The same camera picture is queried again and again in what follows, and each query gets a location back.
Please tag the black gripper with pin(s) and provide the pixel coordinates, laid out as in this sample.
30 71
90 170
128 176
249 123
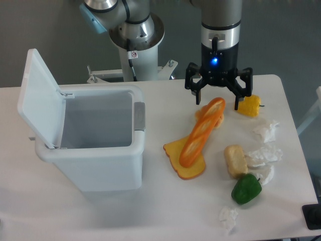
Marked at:
219 62

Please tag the long orange baguette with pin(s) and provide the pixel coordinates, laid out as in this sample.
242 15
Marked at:
208 117

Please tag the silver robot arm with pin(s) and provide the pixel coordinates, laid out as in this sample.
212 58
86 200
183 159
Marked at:
220 28

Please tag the pale rectangular bread piece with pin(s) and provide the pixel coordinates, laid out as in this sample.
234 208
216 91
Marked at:
235 160

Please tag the yellow bell pepper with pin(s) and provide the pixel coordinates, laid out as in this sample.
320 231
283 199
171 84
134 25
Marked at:
250 106

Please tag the crumpled white tissue upper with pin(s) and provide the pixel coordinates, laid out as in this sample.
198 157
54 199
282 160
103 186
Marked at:
266 131

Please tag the crumpled white tissue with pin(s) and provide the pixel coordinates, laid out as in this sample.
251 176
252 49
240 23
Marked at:
260 163
266 131
227 218

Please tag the orange toast slice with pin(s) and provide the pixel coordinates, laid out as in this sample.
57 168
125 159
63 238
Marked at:
173 151

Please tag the crumpled white tissue middle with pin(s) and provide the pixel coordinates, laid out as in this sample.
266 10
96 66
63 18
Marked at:
260 163

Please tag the green bell pepper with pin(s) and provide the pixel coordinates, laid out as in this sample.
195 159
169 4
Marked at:
247 188

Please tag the white trash bin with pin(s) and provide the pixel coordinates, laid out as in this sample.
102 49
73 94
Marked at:
102 139

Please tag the crumpled white tissue lower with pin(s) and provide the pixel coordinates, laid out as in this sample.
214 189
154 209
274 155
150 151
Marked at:
227 218

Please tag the black device at edge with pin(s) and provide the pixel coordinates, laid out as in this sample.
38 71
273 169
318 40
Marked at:
311 213

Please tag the white trash bin lid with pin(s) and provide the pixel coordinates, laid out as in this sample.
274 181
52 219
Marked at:
42 103

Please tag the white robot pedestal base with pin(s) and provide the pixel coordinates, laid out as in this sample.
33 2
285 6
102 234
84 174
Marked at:
138 52

